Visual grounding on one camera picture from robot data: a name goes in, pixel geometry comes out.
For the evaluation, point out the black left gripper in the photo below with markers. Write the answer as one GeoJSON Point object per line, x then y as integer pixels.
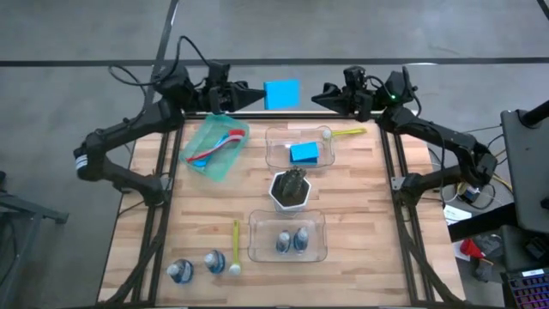
{"type": "Point", "coordinates": [218, 98]}

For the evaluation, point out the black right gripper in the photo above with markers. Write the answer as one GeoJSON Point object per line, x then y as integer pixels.
{"type": "Point", "coordinates": [362, 103]}

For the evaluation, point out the yellow-green white-headed brush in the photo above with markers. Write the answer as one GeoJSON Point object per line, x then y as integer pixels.
{"type": "Point", "coordinates": [351, 131]}
{"type": "Point", "coordinates": [235, 240]}

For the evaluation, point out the red white dish brush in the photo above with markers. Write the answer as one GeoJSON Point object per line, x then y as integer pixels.
{"type": "Point", "coordinates": [238, 134]}

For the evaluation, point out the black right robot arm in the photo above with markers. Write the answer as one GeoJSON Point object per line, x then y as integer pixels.
{"type": "Point", "coordinates": [429, 129]}

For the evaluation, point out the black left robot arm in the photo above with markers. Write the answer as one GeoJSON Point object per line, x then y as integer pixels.
{"type": "Point", "coordinates": [128, 126]}

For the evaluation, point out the green transparent plastic tray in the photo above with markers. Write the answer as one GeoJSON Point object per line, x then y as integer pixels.
{"type": "Point", "coordinates": [227, 159]}

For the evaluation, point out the clear plastic bin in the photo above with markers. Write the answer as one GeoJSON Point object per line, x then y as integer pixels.
{"type": "Point", "coordinates": [274, 154]}
{"type": "Point", "coordinates": [266, 232]}

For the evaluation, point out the green cactus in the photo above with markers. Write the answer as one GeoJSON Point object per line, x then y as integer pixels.
{"type": "Point", "coordinates": [293, 182]}

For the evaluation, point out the potted cactus in white pot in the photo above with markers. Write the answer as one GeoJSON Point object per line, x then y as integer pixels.
{"type": "Point", "coordinates": [291, 209]}

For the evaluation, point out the white paper sheet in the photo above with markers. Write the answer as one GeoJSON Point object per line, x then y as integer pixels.
{"type": "Point", "coordinates": [454, 212]}

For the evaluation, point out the small blue black device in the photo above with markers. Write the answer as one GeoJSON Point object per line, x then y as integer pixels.
{"type": "Point", "coordinates": [469, 195]}

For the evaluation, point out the red object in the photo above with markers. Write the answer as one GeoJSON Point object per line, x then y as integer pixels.
{"type": "Point", "coordinates": [469, 248]}

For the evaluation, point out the black pole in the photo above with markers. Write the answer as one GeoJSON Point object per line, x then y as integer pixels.
{"type": "Point", "coordinates": [538, 115]}

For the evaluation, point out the grey black bag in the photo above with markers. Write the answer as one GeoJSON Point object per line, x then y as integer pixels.
{"type": "Point", "coordinates": [491, 246]}

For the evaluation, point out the black chair base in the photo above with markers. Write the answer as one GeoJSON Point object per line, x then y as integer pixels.
{"type": "Point", "coordinates": [30, 210]}

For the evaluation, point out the backlit computer keyboard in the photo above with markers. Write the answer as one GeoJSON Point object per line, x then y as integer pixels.
{"type": "Point", "coordinates": [527, 294]}

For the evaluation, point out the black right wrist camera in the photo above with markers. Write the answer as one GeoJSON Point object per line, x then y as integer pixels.
{"type": "Point", "coordinates": [354, 76]}

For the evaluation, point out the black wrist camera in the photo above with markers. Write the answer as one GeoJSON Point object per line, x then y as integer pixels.
{"type": "Point", "coordinates": [354, 76]}
{"type": "Point", "coordinates": [219, 70]}

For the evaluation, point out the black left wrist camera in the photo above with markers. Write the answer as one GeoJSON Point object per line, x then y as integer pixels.
{"type": "Point", "coordinates": [219, 70]}

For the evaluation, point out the black metal table frame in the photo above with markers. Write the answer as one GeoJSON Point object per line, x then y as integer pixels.
{"type": "Point", "coordinates": [300, 116]}

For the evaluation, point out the grey metal mounting bracket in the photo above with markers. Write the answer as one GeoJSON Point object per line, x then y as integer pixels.
{"type": "Point", "coordinates": [396, 183]}

